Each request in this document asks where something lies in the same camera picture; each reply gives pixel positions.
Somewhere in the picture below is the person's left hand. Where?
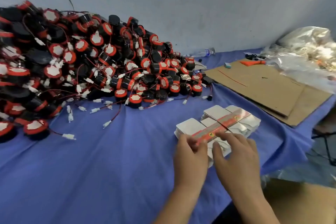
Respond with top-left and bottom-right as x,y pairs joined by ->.
174,134 -> 209,190

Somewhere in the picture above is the person's right hand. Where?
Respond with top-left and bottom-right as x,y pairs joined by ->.
212,132 -> 263,197

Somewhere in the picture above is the stack of paper boxes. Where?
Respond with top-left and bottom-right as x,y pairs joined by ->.
174,105 -> 261,167

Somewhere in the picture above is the pile of black red buzzers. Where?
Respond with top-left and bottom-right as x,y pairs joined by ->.
0,0 -> 215,143

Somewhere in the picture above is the person's left forearm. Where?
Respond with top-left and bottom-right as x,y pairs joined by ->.
155,183 -> 208,224

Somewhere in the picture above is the brown cardboard sheet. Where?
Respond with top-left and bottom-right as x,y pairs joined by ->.
262,85 -> 334,127
204,60 -> 306,117

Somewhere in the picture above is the blue cloth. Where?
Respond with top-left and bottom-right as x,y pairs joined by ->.
0,48 -> 336,224

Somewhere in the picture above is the small orange object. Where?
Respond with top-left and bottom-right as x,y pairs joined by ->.
240,59 -> 267,67

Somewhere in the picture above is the clear plastic bottle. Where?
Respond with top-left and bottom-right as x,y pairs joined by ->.
190,48 -> 216,58

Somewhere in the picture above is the clear plastic bag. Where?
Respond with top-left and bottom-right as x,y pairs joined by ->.
261,26 -> 336,93

